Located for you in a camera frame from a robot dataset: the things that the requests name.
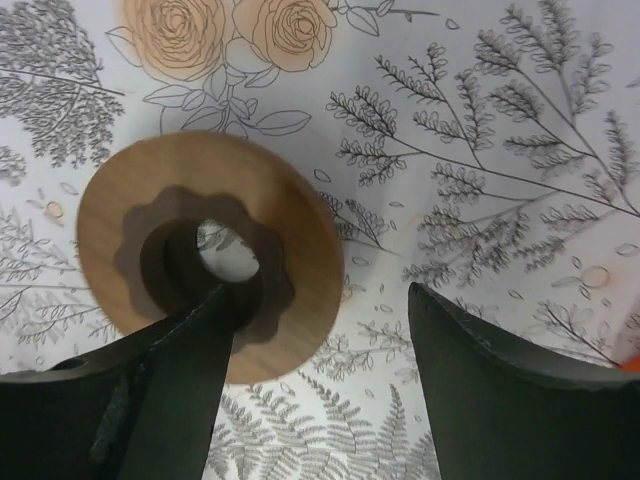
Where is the floral patterned table mat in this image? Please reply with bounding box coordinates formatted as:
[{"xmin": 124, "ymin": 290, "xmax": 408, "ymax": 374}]
[{"xmin": 1, "ymin": 1, "xmax": 639, "ymax": 479}]

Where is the brown wooden dripper ring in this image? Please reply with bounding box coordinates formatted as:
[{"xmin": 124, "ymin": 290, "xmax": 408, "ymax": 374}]
[{"xmin": 75, "ymin": 130, "xmax": 347, "ymax": 386}]

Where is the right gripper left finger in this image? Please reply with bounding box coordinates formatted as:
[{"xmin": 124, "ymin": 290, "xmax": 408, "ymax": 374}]
[{"xmin": 1, "ymin": 287, "xmax": 237, "ymax": 479}]

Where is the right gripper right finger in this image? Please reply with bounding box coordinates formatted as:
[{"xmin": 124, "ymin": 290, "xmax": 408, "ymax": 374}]
[{"xmin": 408, "ymin": 283, "xmax": 639, "ymax": 479}]

